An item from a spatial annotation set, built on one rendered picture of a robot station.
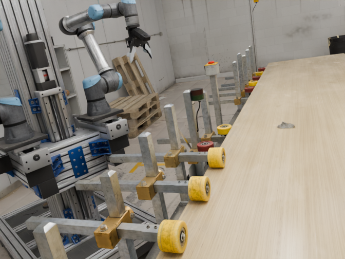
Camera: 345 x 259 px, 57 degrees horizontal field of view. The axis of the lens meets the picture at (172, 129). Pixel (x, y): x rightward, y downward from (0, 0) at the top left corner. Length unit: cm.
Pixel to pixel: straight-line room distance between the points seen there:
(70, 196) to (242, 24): 773
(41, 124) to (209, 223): 138
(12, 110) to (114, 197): 104
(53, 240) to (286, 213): 62
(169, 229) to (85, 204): 144
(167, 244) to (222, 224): 19
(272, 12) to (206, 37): 183
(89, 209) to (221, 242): 147
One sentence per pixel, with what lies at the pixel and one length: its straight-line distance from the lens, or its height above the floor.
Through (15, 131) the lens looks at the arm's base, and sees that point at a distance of 184.
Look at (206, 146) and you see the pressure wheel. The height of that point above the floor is 90.
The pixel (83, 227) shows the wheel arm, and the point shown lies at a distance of 99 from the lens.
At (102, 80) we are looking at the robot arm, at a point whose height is 124.
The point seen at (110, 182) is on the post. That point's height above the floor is 108.
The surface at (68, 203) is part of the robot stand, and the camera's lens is 223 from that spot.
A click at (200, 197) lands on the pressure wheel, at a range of 103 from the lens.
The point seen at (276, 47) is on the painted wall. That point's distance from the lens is 920.
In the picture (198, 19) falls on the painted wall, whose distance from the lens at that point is 941.
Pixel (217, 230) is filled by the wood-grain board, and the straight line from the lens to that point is 93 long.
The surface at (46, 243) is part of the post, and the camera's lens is 74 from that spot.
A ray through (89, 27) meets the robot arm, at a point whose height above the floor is 156.
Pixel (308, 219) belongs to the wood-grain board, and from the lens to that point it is 96.
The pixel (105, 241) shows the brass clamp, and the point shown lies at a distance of 91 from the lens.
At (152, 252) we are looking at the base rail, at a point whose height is 70.
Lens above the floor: 144
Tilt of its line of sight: 17 degrees down
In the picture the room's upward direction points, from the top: 10 degrees counter-clockwise
